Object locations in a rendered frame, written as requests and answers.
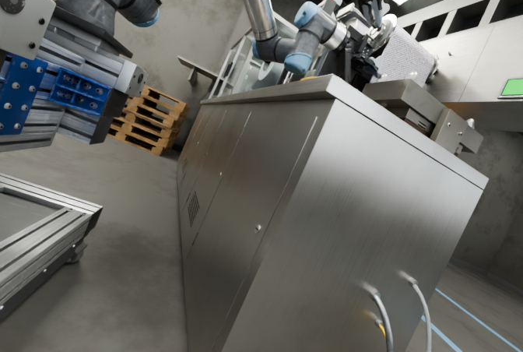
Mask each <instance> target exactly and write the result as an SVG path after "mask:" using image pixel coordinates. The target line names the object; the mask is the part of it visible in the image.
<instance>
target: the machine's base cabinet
mask: <svg viewBox="0 0 523 352"><path fill-rule="evenodd" d="M177 183H178V195H179V208H180V221H181V244H182V257H183V270H184V294H185V307H186V319H187V332H188V352H387V347H386V339H385V337H384V335H383V333H382V331H381V329H379V328H378V327H377V326H376V325H375V321H376V320H377V319H380V320H381V321H382V318H381V314H380V312H379V309H378V307H377V305H376V303H375V301H372V300H371V299H370V297H369V294H370V292H371V291H372V290H373V289H376V290H378V291H379V292H380V293H381V301H382V303H383V305H384V307H385V309H386V312H387V314H388V318H389V321H390V324H391V331H392V335H393V342H394V352H405V350H406V348H407V346H408V345H409V341H410V340H411V338H412V335H413V333H414V332H415V330H416V327H417V326H418V324H419V321H420V319H421V318H422V316H423V313H424V310H423V306H422V303H421V300H420V299H419V295H418V294H417V293H416V290H415V289H414V288H413V287H411V286H410V285H409V280H410V279H412V278H413V279H415V280H416V281H418V285H417V287H418V288H419V290H420V291H421V293H422V295H423V297H424V299H425V302H426V305H428V303H429V301H430V299H431V297H432V295H433V293H434V291H435V289H436V287H437V285H438V283H439V280H440V278H441V276H442V274H443V272H444V270H445V268H446V266H447V264H448V262H449V260H450V258H451V256H452V254H453V252H454V250H455V247H456V245H457V243H458V241H459V239H460V237H461V235H462V233H463V231H464V229H465V227H466V225H467V223H468V221H469V218H470V216H471V215H472V212H473V210H474V209H475V207H476V204H477V202H478V201H479V198H480V196H481V195H482V193H483V190H482V189H481V188H479V187H477V186H475V185H474V184H473V183H471V182H469V181H467V180H466V179H464V178H463V177H461V176H460V175H458V174H456V173H455V172H453V171H451V170H450V169H448V168H447V167H445V166H444V165H442V164H440V163H438V162H437V161H436V160H434V159H432V158H431V157H429V156H427V155H426V154H425V153H423V152H421V151H419V150H418V149H416V148H415V147H413V146H411V145H409V144H408V143H407V142H405V141H403V140H402V139H400V138H399V137H397V136H395V135H394V134H392V133H390V132H389V131H388V130H386V129H384V128H382V127H381V126H379V125H378V124H376V123H375V122H373V121H371V120H370V119H369V118H366V117H365V116H363V115H362V114H360V113H359V112H357V111H355V110H353V109H352V108H351V107H349V106H347V105H346V104H344V103H343V102H341V101H340V100H338V99H319V100H288V101H271V102H254V103H238V104H206V105H202V106H201V108H200V110H199V113H198V114H197V117H196V119H195V123H194V124H193V126H192V129H191V131H190V134H189V136H188V139H187V141H186V143H185V145H184V148H183V150H182V151H181V154H180V157H179V159H178V161H177Z"/></svg>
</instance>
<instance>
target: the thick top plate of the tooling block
mask: <svg viewBox="0 0 523 352"><path fill-rule="evenodd" d="M362 93H363V94H364V95H366V96H367V97H369V98H370V99H371V100H373V101H375V102H376V103H378V104H380V105H381V104H387V105H388V108H411V109H412V110H413V111H415V112H416V113H417V114H419V115H420V116H421V117H423V118H425V119H426V120H427V121H428V122H430V123H431V124H432V125H434V126H436V124H437V122H438V119H439V117H440V116H441V113H442V111H443V110H444V109H448V108H447V107H445V106H444V105H443V104H442V103H441V102H440V101H439V100H437V99H436V98H435V97H433V96H432V95H431V94H429V93H428V92H427V91H425V89H424V88H422V87H421V86H420V85H418V84H417V83H416V82H414V81H413V80H412V79H398V80H391V81H384V82H377V83H366V85H365V87H364V88H363V92H362ZM483 138H484V137H483V136H481V135H480V134H479V133H478V132H477V131H476V130H475V129H473V128H472V127H471V126H469V125H468V126H467V128H466V130H465V132H464V134H463V136H462V138H461V140H460V143H459V144H460V145H462V146H463V147H462V152H467V153H477V151H478V148H479V146H480V144H481V142H482V141H483Z"/></svg>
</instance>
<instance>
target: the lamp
mask: <svg viewBox="0 0 523 352"><path fill-rule="evenodd" d="M508 94H523V79H512V80H508V82H507V85H506V86H505V89H504V91H503V93H502V95H508Z"/></svg>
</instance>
